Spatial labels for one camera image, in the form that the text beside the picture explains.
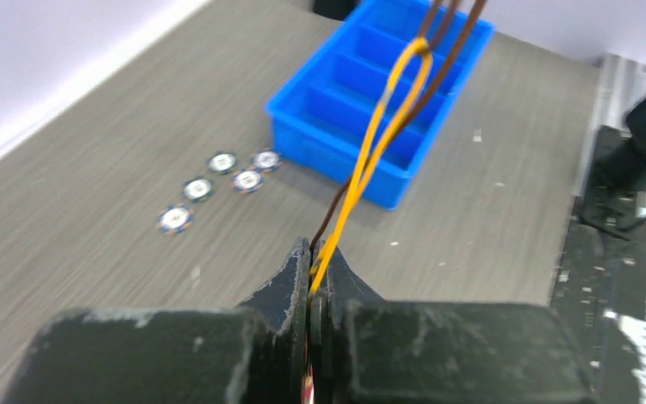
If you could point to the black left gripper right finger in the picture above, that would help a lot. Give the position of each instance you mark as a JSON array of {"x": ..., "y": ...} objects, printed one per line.
[{"x": 366, "y": 349}]

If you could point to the poker chip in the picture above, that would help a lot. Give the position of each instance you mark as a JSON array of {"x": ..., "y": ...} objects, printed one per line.
[
  {"x": 247, "y": 181},
  {"x": 266, "y": 160},
  {"x": 175, "y": 219},
  {"x": 222, "y": 162},
  {"x": 198, "y": 189}
]

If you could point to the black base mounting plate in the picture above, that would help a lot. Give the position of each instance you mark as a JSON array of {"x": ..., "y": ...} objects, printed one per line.
[{"x": 600, "y": 290}]

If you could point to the blue plastic divided tray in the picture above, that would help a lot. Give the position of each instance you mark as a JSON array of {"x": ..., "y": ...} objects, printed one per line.
[{"x": 321, "y": 114}]

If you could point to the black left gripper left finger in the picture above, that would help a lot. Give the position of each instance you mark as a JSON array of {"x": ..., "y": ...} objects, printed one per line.
[{"x": 249, "y": 353}]

